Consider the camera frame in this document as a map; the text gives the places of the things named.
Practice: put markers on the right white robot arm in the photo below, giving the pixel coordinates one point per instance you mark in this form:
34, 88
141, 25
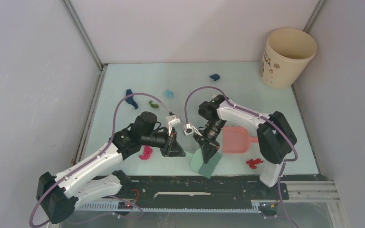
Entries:
275, 136

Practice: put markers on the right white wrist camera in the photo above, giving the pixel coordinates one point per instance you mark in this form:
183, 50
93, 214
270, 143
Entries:
189, 129

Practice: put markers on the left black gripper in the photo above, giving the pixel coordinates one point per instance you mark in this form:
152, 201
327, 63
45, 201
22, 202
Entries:
172, 149

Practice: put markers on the dark blue paper scrap left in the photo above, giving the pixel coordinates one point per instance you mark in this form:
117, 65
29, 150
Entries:
130, 99

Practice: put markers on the red paper scrap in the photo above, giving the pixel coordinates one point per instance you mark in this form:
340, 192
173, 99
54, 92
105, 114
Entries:
252, 163

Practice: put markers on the pink dustpan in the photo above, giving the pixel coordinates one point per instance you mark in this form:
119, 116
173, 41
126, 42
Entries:
236, 140

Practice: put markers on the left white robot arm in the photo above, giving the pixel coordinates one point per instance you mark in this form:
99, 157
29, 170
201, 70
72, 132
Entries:
60, 194

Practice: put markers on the light blue paper scrap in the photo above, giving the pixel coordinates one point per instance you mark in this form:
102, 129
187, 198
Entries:
169, 94

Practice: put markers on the white cable duct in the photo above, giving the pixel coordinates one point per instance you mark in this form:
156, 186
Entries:
117, 206

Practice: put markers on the green hand brush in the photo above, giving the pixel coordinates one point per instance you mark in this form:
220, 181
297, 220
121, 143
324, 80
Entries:
198, 165

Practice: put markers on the magenta paper scrap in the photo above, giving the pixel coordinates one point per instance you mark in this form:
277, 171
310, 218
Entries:
147, 152

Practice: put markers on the olive green paper scrap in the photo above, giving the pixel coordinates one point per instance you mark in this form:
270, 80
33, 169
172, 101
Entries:
153, 105

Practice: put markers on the dark blue paper scrap top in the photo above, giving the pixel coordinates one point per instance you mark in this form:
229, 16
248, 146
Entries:
215, 77

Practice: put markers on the beige plastic bucket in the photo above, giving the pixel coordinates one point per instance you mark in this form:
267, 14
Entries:
288, 51

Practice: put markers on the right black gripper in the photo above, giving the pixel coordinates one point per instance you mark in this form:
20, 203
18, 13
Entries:
207, 150

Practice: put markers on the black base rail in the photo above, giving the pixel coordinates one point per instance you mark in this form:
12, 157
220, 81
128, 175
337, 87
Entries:
236, 192

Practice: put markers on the dark blue paper scrap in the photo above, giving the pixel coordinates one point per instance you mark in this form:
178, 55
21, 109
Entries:
215, 77
130, 99

